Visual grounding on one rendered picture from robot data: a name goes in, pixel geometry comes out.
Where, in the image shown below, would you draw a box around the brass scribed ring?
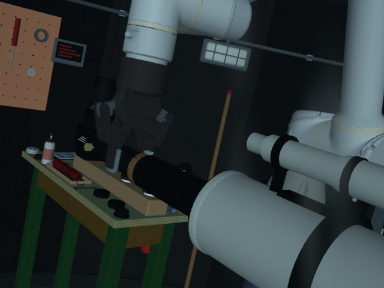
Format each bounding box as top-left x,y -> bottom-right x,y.
127,152 -> 147,184

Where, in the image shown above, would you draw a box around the black star diagonal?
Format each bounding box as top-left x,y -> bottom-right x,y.
74,98 -> 121,154

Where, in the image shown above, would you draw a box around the black eyepiece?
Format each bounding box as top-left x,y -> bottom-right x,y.
95,76 -> 117,103

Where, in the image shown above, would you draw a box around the red flashlight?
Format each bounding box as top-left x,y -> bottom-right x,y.
53,158 -> 84,181

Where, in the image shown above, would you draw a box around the dark sign red lines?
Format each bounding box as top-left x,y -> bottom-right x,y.
51,37 -> 88,69

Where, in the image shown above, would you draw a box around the white finder scope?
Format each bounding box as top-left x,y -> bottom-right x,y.
245,131 -> 384,200

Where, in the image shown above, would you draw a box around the white grid wall lamp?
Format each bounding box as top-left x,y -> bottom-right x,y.
199,38 -> 253,72

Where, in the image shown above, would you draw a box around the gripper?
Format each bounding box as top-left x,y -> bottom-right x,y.
94,56 -> 175,175

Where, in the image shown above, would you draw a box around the grey ring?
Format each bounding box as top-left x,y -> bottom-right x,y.
33,28 -> 50,43

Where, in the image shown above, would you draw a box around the white refractor telescope tube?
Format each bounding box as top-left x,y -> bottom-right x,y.
188,170 -> 384,288

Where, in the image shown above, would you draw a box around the white bottle pink label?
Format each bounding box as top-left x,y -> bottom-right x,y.
41,133 -> 56,166

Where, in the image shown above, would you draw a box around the wooden pole red tip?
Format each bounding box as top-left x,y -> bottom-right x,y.
183,89 -> 233,288

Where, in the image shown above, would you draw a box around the green legged plywood table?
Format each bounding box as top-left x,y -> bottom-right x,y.
14,148 -> 190,288

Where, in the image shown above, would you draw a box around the grey conduit rail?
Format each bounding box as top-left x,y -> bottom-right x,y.
70,0 -> 344,66

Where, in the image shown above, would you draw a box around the black drawtube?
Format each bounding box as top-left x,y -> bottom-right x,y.
131,154 -> 212,211

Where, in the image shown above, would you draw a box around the wooden eyepiece rack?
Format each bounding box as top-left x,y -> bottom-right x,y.
73,154 -> 168,217

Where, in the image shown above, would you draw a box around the red handled screwdriver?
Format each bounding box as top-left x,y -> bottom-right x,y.
8,17 -> 23,73

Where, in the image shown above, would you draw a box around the orange pegboard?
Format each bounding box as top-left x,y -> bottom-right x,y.
0,0 -> 62,112

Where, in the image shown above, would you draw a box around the wooden tray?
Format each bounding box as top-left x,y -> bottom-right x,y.
46,161 -> 92,187

